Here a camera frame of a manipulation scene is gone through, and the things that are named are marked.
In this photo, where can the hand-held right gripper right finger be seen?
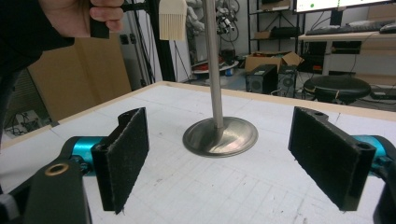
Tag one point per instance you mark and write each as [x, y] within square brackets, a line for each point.
[333, 158]

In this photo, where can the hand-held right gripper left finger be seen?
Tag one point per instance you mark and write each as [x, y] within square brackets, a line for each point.
[124, 161]

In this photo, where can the metal stand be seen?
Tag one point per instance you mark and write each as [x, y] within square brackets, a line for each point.
[218, 137]

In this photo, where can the brown cardboard panels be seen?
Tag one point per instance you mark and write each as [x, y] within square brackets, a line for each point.
[77, 77]

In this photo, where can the black round stool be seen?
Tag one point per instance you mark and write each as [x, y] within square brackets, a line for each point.
[336, 88]

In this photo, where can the white grid mat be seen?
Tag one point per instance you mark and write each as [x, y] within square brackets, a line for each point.
[193, 193]

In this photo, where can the black computer tower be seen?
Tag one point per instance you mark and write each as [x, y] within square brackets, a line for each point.
[261, 79]
[287, 81]

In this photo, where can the white machine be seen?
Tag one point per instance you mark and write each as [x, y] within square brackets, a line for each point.
[194, 17]

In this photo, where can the low open cardboard box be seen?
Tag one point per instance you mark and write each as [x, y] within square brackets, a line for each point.
[267, 60]

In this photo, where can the round white table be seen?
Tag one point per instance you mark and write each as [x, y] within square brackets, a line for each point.
[214, 67]

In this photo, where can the light wooden desk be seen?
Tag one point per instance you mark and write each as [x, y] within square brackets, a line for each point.
[342, 38]

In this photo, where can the black keyboard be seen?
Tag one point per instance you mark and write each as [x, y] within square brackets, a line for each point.
[345, 28]

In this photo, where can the black shelf rack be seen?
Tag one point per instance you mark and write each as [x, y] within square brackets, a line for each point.
[274, 31]

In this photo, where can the black computer mouse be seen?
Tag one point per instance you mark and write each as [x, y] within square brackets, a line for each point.
[388, 28]

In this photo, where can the computer monitor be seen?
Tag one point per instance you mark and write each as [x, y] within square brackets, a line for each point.
[339, 4]

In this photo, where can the black frame strut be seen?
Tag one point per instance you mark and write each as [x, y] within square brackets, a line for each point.
[162, 46]

